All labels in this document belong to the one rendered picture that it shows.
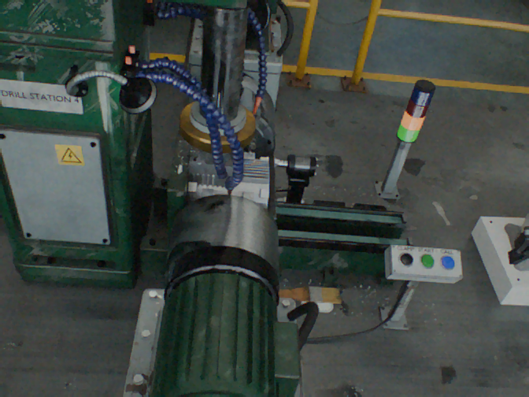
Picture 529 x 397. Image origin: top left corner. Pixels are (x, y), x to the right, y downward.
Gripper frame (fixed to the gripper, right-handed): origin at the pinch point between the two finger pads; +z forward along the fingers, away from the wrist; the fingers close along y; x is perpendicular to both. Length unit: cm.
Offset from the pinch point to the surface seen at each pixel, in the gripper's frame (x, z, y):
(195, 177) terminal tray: -18, 15, 73
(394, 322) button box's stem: 10.0, 34.2, 17.1
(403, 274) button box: 3.5, 10.7, 22.7
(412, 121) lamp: -48, 27, 11
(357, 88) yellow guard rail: -185, 205, -24
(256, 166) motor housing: -23, 16, 58
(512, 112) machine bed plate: -91, 78, -55
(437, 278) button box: 3.5, 11.8, 14.2
